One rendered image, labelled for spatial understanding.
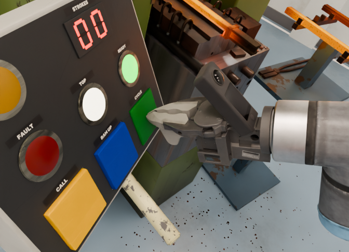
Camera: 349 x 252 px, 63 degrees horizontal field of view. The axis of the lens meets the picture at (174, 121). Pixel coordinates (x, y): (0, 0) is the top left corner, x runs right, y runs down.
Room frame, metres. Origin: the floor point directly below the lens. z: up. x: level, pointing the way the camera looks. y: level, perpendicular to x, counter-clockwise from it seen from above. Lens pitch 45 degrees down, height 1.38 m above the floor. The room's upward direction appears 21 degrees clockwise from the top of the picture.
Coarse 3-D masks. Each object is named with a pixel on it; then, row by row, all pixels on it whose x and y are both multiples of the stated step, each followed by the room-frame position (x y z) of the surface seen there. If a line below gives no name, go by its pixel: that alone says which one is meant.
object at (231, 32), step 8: (192, 0) 0.89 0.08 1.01; (200, 8) 0.86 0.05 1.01; (208, 8) 0.87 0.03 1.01; (208, 16) 0.84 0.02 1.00; (216, 16) 0.84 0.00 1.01; (224, 24) 0.81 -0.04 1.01; (232, 32) 0.80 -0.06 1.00; (240, 32) 0.79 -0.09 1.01; (232, 40) 0.78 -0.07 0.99; (240, 40) 0.78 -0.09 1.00; (248, 40) 0.76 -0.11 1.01; (248, 48) 0.76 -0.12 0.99; (256, 48) 0.75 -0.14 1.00
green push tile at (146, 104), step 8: (144, 96) 0.37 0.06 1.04; (152, 96) 0.39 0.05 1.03; (136, 104) 0.34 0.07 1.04; (144, 104) 0.36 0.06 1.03; (152, 104) 0.38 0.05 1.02; (136, 112) 0.33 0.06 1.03; (144, 112) 0.35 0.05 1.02; (136, 120) 0.32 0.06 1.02; (144, 120) 0.34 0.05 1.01; (136, 128) 0.32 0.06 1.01; (144, 128) 0.33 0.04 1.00; (152, 128) 0.35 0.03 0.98; (144, 136) 0.33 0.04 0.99
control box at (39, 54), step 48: (48, 0) 0.31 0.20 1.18; (96, 0) 0.35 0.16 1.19; (0, 48) 0.20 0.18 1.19; (48, 48) 0.24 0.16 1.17; (96, 48) 0.31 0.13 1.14; (144, 48) 0.42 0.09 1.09; (48, 96) 0.21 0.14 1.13; (0, 144) 0.14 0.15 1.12; (96, 144) 0.23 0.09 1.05; (144, 144) 0.32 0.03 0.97; (0, 192) 0.11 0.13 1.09; (48, 192) 0.14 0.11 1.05; (0, 240) 0.09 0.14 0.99; (48, 240) 0.11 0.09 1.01
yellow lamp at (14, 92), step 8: (0, 72) 0.18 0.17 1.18; (8, 72) 0.19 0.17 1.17; (0, 80) 0.17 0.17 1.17; (8, 80) 0.18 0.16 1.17; (16, 80) 0.19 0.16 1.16; (0, 88) 0.17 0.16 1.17; (8, 88) 0.18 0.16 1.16; (16, 88) 0.18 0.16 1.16; (0, 96) 0.16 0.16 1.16; (8, 96) 0.17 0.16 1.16; (16, 96) 0.18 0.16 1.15; (0, 104) 0.16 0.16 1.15; (8, 104) 0.17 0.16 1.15; (16, 104) 0.17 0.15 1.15; (0, 112) 0.16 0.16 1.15
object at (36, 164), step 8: (40, 136) 0.17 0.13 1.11; (48, 136) 0.18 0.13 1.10; (32, 144) 0.16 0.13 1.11; (40, 144) 0.17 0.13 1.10; (48, 144) 0.17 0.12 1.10; (56, 144) 0.18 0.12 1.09; (32, 152) 0.15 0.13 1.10; (40, 152) 0.16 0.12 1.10; (48, 152) 0.17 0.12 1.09; (56, 152) 0.18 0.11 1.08; (32, 160) 0.15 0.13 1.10; (40, 160) 0.16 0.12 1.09; (48, 160) 0.16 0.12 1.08; (56, 160) 0.17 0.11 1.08; (32, 168) 0.14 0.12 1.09; (40, 168) 0.15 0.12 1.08; (48, 168) 0.16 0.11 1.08
